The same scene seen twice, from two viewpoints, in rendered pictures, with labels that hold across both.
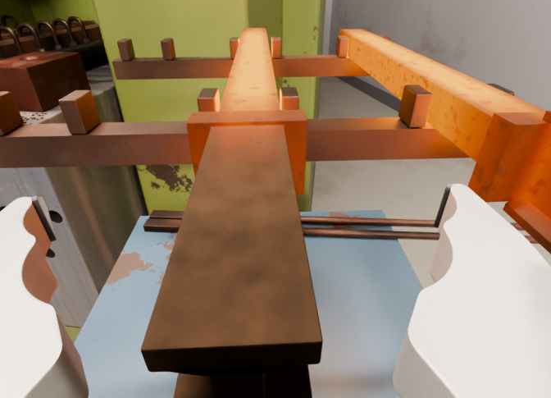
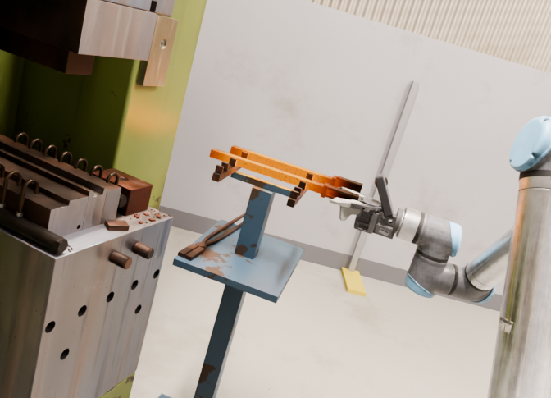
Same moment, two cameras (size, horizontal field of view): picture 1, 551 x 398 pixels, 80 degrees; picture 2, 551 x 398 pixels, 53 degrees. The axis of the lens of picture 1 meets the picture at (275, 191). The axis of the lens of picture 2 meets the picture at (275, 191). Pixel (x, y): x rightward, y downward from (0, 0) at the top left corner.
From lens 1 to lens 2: 1.55 m
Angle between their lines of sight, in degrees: 73
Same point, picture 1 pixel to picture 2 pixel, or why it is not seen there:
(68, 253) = (147, 303)
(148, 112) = not seen: hidden behind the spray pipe
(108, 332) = (251, 281)
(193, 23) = (158, 142)
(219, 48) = (163, 153)
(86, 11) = not seen: outside the picture
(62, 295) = (125, 351)
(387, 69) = (285, 166)
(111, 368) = (266, 283)
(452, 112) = (317, 177)
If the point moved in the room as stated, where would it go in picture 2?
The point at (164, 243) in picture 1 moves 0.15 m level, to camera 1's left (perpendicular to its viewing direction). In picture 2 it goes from (204, 259) to (182, 279)
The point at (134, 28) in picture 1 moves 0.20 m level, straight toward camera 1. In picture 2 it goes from (134, 148) to (210, 166)
